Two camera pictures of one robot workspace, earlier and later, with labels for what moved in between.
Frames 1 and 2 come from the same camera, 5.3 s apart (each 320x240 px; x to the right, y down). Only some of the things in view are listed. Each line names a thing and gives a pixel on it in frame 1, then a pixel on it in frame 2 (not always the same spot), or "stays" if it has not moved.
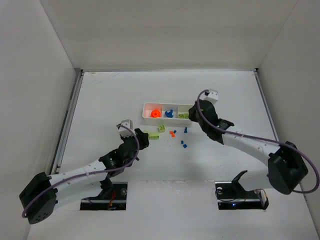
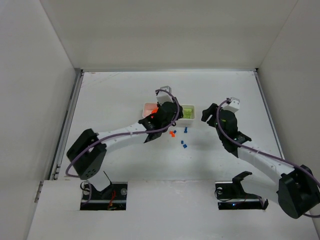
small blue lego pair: x=185 y=146 stays
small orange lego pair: x=173 y=135 stays
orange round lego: x=155 y=113 stays
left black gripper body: x=141 y=137 → x=169 y=110
